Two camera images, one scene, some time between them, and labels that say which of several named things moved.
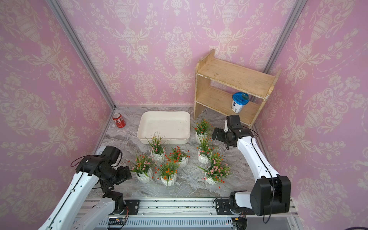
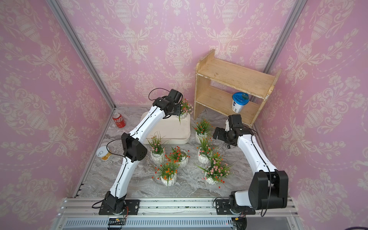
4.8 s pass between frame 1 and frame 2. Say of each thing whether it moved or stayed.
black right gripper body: stayed
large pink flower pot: stayed
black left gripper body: moved
